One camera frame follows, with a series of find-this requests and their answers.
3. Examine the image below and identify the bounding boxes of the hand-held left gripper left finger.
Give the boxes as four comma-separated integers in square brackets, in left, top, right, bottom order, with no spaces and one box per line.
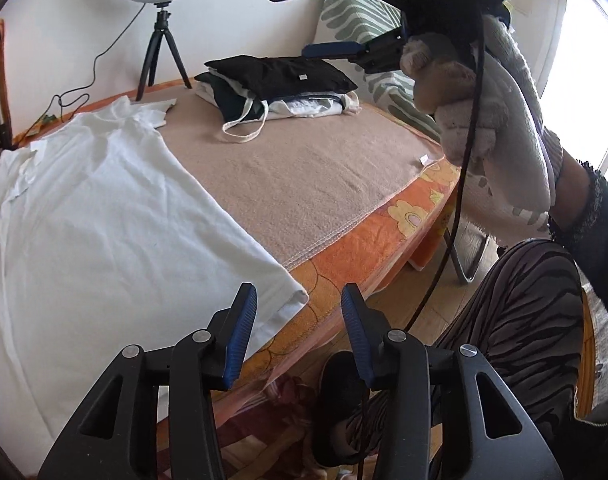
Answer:
[36,282,259,480]

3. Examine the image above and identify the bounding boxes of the person's right forearm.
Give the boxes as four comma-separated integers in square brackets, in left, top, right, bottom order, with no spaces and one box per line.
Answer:
[548,156,608,322]

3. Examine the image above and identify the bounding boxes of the black mini tripod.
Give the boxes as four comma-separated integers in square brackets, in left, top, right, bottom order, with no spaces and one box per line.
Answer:
[135,2,193,102]

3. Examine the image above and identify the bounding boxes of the wooden chair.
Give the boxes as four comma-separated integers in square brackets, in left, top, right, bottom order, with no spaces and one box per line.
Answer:
[574,282,608,428]

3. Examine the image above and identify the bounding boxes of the white folded garment with straps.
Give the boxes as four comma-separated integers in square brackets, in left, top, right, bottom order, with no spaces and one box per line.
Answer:
[194,74,362,144]

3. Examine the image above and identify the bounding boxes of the person's leg in striped pants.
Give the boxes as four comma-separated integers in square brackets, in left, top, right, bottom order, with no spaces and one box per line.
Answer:
[334,239,585,463]

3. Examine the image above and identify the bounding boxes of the bright window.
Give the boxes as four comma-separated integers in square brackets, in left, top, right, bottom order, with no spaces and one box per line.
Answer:
[536,0,608,176]

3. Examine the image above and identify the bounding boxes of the black ring light cable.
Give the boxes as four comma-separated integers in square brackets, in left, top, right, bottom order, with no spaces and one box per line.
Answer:
[14,0,167,150]

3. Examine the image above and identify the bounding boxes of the white t-shirt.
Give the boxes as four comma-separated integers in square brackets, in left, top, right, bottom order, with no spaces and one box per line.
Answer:
[0,97,311,476]

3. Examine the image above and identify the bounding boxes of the orange upright board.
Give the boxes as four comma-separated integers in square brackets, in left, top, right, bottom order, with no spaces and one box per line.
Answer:
[0,19,16,152]

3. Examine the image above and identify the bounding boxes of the metal chair leg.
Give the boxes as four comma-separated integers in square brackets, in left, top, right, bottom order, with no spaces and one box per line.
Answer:
[441,205,490,284]

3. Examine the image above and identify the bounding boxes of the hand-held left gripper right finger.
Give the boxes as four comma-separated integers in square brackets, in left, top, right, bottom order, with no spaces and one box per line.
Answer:
[341,282,564,480]

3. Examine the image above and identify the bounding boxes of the green leaf pattern pillow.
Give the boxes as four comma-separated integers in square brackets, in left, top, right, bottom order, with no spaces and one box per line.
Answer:
[311,0,445,142]

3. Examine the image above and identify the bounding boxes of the person's right hand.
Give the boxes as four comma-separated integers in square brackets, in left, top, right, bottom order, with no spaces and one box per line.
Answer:
[400,16,565,213]

